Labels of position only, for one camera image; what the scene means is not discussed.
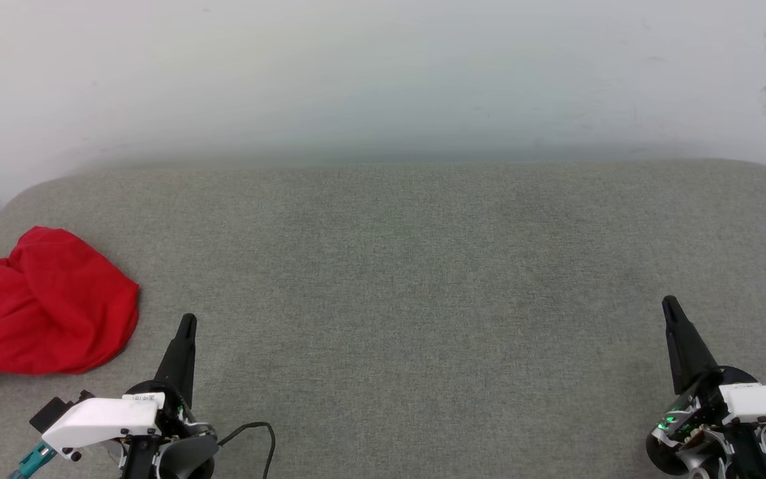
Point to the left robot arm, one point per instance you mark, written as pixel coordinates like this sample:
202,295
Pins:
190,458

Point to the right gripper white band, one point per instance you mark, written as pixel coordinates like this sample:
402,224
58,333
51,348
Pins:
762,404

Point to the grey fabric sofa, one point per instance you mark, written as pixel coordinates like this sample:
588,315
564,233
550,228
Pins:
383,299

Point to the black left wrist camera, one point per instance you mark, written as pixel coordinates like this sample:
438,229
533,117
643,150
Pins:
54,412

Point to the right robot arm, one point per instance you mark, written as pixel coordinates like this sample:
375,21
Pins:
692,460

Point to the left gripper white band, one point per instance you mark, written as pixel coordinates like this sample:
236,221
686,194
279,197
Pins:
104,416

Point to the red white basketball jersey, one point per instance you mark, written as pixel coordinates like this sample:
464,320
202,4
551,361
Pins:
44,306

